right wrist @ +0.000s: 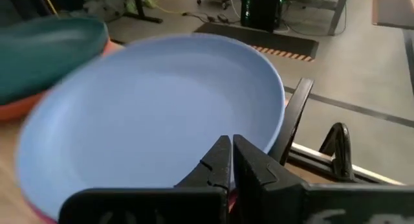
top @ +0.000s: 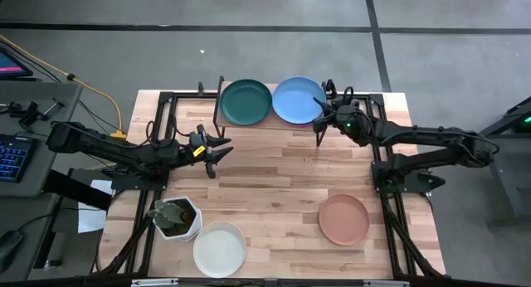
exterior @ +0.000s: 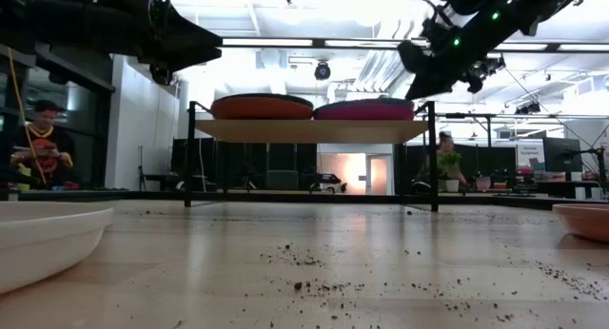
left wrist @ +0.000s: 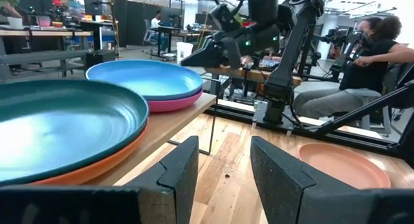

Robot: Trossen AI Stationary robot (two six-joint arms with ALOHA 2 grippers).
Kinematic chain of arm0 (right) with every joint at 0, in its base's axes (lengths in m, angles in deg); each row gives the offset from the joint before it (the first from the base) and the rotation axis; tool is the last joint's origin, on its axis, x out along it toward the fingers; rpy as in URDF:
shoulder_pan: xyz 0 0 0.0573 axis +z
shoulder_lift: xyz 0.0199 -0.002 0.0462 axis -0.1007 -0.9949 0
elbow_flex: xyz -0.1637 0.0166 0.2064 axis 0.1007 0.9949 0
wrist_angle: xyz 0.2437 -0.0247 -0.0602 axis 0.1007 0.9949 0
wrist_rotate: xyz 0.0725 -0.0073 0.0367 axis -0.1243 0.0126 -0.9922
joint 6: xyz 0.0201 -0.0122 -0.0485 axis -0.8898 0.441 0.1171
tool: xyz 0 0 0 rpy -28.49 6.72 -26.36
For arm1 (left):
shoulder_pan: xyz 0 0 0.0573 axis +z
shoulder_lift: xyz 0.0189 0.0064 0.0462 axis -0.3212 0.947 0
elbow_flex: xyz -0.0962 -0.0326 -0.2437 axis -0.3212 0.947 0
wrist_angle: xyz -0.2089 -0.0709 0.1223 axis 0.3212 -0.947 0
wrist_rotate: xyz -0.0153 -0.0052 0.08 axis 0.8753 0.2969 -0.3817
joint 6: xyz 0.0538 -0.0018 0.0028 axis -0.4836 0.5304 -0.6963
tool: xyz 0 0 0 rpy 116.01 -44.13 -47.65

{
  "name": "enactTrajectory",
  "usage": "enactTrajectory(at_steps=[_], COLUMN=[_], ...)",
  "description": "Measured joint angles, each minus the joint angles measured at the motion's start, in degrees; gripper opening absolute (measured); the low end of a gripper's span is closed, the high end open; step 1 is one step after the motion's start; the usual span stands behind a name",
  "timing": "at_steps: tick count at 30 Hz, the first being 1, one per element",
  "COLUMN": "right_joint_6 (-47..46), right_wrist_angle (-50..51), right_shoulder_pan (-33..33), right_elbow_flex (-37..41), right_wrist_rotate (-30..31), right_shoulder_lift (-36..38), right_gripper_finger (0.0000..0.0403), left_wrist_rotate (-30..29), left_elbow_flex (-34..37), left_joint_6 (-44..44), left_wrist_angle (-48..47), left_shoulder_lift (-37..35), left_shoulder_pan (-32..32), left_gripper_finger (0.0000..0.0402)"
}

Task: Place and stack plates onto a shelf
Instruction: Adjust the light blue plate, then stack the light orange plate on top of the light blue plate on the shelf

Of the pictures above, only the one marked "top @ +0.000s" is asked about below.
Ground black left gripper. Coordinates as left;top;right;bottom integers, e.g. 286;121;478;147
182;124;235;180

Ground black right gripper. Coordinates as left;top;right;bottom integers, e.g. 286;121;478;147
311;95;362;135

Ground blue plate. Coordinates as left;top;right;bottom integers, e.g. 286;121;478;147
271;75;328;125

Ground dark green plate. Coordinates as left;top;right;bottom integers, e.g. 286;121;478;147
218;78;274;127

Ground white plate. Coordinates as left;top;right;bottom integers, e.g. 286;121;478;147
192;221;248;279

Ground wooden shelf black metal legs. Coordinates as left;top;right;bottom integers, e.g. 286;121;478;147
212;75;329;148

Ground succulent in white hexagonal pot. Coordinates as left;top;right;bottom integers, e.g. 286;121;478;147
147;195;204;243

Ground white paper sheet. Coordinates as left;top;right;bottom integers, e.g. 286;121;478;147
77;178;115;234

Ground black flat panel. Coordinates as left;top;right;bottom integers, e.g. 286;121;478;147
42;169;114;212

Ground grey desk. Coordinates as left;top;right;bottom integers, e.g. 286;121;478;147
0;193;103;282
0;80;84;199

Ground black clamp tool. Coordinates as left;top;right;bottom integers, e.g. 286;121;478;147
0;97;66;129

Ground black side table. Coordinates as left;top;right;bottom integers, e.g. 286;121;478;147
455;95;531;230

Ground backlit black keyboard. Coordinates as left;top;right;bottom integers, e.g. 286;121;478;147
0;133;37;183

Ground computer monitor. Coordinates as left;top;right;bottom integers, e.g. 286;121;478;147
0;46;34;81

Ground black computer mouse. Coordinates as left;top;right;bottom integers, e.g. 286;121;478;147
0;230;25;274

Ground black metal table frame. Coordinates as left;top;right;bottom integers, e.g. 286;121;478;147
89;81;447;287

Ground yellow cable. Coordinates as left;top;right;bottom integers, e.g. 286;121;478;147
0;34;128;141

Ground silver metal bracket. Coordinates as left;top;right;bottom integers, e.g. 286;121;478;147
130;278;180;287
363;280;411;287

